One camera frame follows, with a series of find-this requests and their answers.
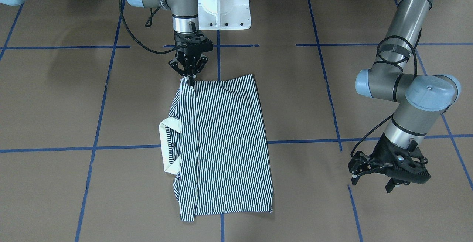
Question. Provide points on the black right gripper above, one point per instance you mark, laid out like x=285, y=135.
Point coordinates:
x=188, y=60

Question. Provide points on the striped polo shirt white collar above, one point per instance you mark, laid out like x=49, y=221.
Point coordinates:
x=214, y=143

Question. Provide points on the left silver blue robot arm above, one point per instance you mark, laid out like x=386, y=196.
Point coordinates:
x=421, y=99

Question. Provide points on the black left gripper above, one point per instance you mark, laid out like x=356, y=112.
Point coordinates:
x=379, y=153

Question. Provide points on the white camera stand post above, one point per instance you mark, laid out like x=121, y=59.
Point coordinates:
x=224, y=14

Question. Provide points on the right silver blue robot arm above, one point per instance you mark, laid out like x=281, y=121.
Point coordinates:
x=185, y=17

